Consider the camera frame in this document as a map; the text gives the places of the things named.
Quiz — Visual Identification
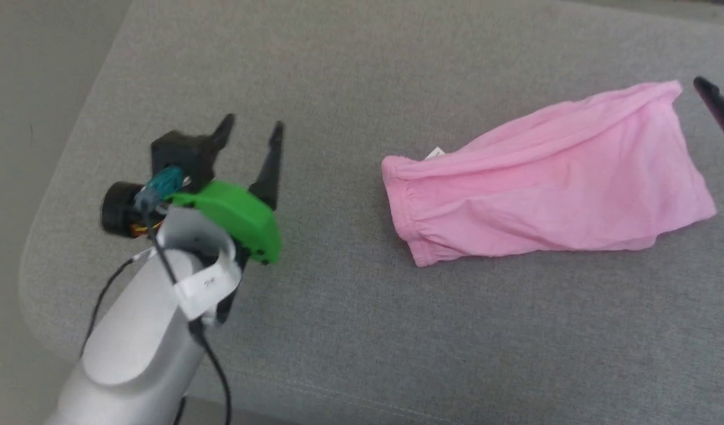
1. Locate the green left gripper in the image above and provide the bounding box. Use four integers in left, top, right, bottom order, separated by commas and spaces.
171, 115, 285, 265

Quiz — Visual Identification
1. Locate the pink garment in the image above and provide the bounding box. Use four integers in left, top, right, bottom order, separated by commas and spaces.
381, 80, 718, 268

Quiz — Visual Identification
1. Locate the grey fabric sofa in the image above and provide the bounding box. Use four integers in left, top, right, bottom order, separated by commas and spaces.
18, 0, 724, 425

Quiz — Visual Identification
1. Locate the teal left camera cable plug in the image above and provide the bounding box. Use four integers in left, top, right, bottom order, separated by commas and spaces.
134, 166, 186, 211

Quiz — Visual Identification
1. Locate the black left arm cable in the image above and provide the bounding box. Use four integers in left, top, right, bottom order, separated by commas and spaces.
80, 204, 233, 425

